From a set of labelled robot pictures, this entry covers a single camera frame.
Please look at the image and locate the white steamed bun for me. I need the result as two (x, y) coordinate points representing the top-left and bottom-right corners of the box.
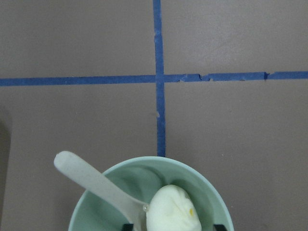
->
(146, 185), (202, 231)

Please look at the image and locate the cream plastic spoon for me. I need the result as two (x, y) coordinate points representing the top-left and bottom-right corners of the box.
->
(53, 151), (149, 231)

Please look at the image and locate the mint green bowl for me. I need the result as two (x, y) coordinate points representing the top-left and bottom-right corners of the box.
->
(68, 156), (234, 231)

